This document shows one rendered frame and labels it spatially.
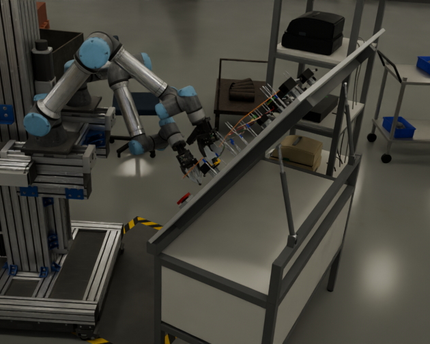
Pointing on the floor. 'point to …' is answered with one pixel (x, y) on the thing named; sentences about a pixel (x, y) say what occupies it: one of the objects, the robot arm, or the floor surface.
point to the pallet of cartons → (42, 16)
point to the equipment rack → (336, 123)
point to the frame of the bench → (248, 287)
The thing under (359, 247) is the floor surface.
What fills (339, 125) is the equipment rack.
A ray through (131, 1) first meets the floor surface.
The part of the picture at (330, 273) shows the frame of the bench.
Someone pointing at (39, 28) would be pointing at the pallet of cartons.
